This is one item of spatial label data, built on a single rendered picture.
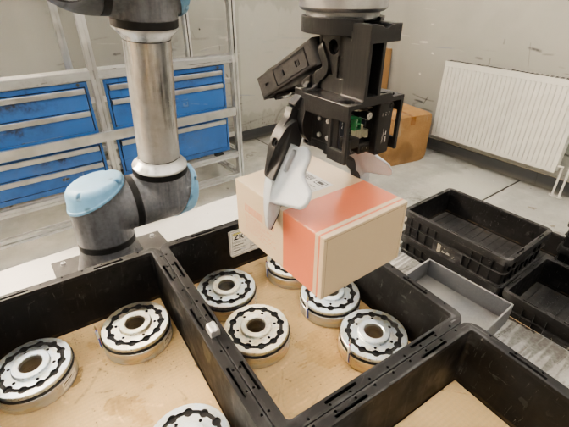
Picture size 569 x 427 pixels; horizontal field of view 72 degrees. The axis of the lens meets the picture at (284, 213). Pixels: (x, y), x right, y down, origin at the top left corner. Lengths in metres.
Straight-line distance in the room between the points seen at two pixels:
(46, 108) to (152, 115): 1.55
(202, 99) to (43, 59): 1.12
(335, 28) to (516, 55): 3.12
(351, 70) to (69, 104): 2.08
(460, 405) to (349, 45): 0.48
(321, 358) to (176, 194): 0.47
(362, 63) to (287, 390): 0.44
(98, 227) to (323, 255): 0.58
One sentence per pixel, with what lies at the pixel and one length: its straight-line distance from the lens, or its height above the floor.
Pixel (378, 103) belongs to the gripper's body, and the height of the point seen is 1.23.
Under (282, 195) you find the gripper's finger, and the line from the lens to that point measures 0.38.
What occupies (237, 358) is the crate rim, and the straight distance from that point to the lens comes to 0.50.
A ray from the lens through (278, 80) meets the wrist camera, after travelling 0.43.
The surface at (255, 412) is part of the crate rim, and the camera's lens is 0.46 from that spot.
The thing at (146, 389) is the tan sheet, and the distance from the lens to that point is 0.63.
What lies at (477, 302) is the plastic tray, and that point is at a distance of 0.99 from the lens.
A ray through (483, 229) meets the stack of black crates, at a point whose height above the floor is 0.49.
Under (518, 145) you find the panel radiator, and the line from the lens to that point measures 3.36.
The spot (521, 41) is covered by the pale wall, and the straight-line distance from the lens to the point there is 3.42.
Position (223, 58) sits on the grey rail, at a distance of 2.58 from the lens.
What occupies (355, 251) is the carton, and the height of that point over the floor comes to 1.09.
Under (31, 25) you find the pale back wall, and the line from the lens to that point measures 3.14.
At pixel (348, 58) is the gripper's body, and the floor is 1.27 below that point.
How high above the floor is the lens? 1.32
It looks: 31 degrees down
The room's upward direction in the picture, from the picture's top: straight up
